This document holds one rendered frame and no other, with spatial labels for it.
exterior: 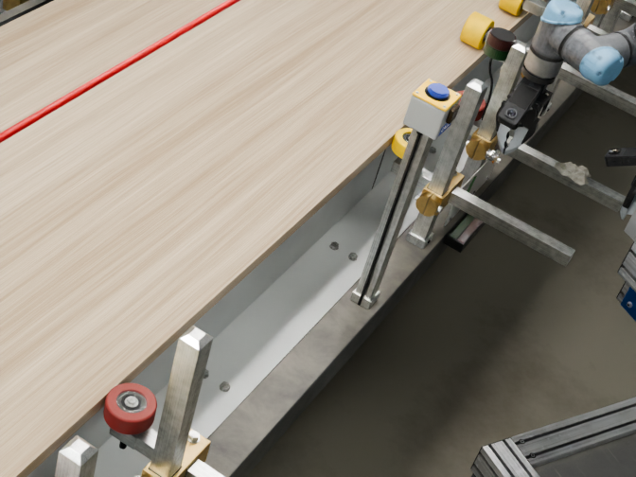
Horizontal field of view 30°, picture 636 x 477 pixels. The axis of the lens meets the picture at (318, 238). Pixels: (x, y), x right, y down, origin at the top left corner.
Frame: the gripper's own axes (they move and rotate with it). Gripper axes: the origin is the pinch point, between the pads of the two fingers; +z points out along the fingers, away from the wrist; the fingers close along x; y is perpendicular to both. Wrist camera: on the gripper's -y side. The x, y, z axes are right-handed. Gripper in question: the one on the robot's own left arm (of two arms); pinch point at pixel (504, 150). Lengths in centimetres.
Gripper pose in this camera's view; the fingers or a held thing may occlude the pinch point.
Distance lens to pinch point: 260.3
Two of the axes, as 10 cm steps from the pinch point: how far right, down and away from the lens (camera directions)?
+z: -2.3, 7.4, 6.3
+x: -8.4, -4.8, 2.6
